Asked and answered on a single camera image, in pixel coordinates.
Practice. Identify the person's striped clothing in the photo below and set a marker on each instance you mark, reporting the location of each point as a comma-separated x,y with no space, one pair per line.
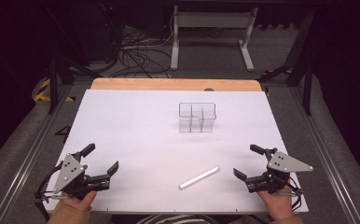
175,219

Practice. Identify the person's right hand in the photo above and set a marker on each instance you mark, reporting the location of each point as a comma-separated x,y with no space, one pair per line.
279,203

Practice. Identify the clear acrylic organizer box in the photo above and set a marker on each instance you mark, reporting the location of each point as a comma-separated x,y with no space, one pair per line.
197,117

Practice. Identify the person's left hand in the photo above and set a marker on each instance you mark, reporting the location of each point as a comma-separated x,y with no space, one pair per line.
81,203

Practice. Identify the aluminium floor rail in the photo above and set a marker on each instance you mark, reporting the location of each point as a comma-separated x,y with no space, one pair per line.
327,155
29,161

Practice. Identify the black computer case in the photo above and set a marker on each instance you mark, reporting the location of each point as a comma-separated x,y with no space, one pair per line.
102,31

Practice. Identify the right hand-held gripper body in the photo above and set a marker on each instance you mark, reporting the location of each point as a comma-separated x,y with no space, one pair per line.
285,164

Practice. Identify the black metal stand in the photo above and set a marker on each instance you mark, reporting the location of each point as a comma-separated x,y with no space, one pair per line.
305,77
54,81

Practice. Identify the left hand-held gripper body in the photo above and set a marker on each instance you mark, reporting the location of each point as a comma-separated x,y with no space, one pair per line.
71,169

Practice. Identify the white stick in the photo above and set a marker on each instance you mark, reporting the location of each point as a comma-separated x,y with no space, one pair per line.
199,177

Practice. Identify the yellow black floor tape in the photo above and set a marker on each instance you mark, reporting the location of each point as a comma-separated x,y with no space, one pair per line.
43,93

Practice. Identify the white table cover board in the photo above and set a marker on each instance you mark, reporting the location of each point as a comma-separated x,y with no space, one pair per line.
144,130

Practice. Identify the white metal desk frame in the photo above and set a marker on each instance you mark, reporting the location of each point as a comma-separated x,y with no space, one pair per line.
212,20

